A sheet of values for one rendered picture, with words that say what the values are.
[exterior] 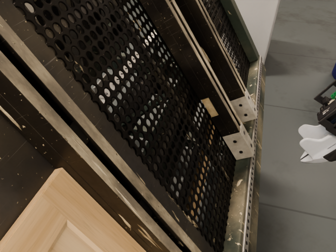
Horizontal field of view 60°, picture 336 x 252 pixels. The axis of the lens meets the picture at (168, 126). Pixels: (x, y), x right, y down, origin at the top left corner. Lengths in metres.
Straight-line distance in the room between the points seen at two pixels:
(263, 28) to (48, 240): 3.03
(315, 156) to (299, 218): 1.64
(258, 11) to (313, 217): 1.99
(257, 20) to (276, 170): 1.58
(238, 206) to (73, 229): 0.64
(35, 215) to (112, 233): 0.15
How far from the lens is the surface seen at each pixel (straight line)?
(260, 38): 3.32
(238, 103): 1.27
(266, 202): 2.20
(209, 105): 1.01
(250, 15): 3.25
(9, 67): 0.43
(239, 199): 1.03
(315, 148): 0.56
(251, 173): 1.12
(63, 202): 0.49
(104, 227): 0.54
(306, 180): 2.44
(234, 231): 0.96
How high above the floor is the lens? 1.71
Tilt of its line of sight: 40 degrees down
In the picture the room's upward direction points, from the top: straight up
